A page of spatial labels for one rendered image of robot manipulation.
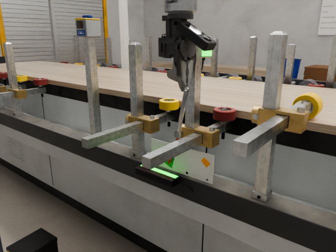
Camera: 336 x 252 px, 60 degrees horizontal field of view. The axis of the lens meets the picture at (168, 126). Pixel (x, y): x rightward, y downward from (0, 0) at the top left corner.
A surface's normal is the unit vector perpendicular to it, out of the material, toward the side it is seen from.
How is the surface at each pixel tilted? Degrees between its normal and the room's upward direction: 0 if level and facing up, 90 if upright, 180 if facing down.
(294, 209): 0
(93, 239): 0
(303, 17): 90
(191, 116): 90
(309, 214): 0
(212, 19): 90
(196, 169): 90
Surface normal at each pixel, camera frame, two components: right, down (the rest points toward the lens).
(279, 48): -0.62, 0.23
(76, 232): 0.00, -0.96
